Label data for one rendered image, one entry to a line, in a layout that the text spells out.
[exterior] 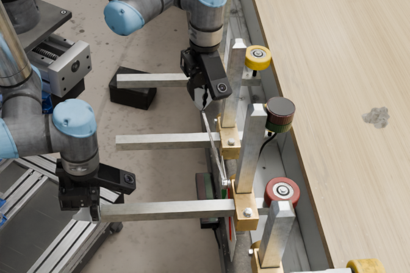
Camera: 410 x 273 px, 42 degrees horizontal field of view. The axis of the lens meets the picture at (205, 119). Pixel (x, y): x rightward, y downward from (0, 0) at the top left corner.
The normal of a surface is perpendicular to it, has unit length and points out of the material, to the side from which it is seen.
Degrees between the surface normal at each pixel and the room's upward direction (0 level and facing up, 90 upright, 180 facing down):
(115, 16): 90
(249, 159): 90
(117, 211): 0
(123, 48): 0
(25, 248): 0
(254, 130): 90
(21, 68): 83
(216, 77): 30
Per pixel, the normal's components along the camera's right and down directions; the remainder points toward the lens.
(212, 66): 0.29, -0.28
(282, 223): 0.11, 0.71
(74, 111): 0.07, -0.70
